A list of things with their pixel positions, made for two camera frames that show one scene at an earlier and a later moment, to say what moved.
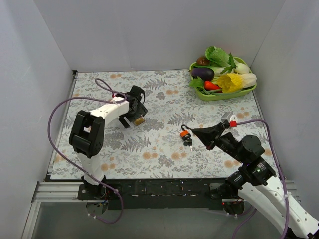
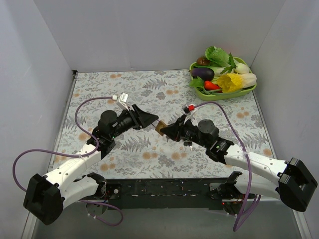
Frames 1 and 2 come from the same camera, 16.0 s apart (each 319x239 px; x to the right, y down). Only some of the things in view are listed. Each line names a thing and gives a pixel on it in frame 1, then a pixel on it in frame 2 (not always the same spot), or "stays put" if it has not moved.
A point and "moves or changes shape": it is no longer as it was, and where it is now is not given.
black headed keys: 189,143 stays put
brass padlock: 138,121 moves or changes shape
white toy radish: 241,68 stays put
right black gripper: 217,136 to 178,130
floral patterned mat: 161,146 stays put
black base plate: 160,193 stays put
